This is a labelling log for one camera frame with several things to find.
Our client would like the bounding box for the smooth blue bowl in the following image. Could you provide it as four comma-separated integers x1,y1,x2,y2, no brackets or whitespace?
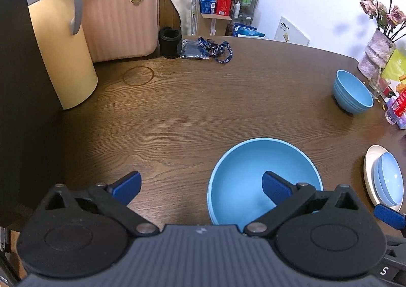
207,138,324,227

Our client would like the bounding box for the small ribbed blue bowl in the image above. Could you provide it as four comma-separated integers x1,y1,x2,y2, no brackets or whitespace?
332,69,375,115

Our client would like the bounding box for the blue lanyard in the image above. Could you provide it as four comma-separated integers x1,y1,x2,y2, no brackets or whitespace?
198,37,235,64

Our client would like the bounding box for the cream plate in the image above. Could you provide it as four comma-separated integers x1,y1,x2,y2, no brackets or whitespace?
364,145,406,211

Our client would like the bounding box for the red box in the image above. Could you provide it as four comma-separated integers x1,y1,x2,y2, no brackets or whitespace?
212,0,232,17

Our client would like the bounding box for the cardboard box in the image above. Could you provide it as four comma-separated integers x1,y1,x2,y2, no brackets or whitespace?
197,13,233,37

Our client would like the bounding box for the red snack packet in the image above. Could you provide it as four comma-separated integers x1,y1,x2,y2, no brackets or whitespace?
385,90,406,130

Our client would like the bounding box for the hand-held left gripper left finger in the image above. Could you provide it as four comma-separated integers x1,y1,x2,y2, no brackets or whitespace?
36,170,161,238

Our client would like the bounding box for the blue box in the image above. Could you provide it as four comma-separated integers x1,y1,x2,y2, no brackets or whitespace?
199,0,217,14

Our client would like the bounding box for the black paper bag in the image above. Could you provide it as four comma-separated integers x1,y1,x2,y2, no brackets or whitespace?
0,0,64,227

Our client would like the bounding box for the metal storage rack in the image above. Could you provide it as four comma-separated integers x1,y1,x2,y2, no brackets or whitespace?
231,0,261,27

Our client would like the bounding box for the pink suitcase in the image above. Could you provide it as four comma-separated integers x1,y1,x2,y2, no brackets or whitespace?
68,0,160,63

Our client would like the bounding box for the large blue plate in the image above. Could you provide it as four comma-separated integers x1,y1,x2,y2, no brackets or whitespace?
373,152,405,206

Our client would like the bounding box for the blue pack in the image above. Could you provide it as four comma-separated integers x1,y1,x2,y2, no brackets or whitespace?
232,23,265,37

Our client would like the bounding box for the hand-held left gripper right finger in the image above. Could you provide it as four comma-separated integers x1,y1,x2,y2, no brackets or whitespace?
243,170,361,238

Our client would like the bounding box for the green packet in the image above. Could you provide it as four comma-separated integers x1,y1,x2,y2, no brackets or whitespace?
381,49,406,82

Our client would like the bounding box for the small blue plate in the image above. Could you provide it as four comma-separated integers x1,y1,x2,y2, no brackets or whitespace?
379,154,404,205

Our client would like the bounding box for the brown chair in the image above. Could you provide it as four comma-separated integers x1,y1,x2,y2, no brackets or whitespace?
159,0,183,37

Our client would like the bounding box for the pink vase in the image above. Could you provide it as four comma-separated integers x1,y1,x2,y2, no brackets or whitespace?
357,29,397,78

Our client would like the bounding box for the dried rose bouquet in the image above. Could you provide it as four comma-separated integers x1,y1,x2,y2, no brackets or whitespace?
341,0,406,41

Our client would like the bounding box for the yellow jug with grey handle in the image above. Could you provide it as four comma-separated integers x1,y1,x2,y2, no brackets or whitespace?
24,0,98,110

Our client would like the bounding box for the black cylinder cap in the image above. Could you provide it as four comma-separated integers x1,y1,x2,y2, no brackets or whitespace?
159,27,182,59

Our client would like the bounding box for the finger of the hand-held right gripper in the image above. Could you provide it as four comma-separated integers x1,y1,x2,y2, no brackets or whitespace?
374,204,406,231

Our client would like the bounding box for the clear glass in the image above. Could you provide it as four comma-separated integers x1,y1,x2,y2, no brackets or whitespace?
369,66,391,99

